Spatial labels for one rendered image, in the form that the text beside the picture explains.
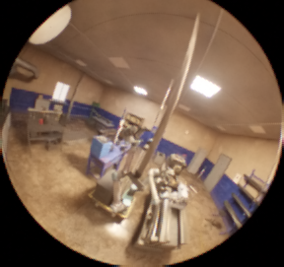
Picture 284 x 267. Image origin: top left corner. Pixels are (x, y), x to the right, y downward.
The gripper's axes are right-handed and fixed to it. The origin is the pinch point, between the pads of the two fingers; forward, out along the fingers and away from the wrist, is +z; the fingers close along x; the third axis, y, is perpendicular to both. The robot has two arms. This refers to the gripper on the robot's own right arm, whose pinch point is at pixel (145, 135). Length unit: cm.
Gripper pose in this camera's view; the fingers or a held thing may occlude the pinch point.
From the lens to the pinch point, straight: 89.8
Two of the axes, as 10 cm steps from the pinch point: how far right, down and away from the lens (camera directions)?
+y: 4.7, 7.3, 4.9
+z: 6.4, 1.0, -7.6
